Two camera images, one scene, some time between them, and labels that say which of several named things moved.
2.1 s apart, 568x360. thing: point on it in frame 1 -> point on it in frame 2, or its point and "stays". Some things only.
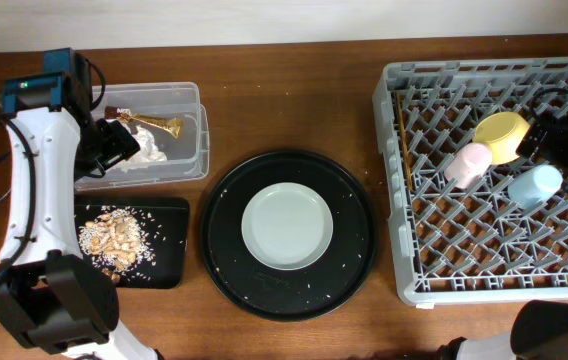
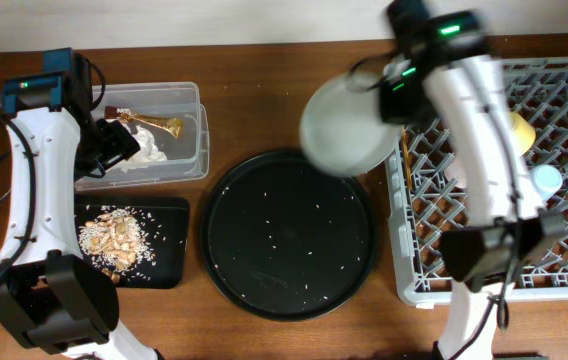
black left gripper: [122, 145] stays
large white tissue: [147, 153] stays
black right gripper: [560, 131] -> [389, 114]
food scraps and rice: [116, 241] stays
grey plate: [287, 226] -> [342, 129]
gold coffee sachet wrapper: [171, 125] stays
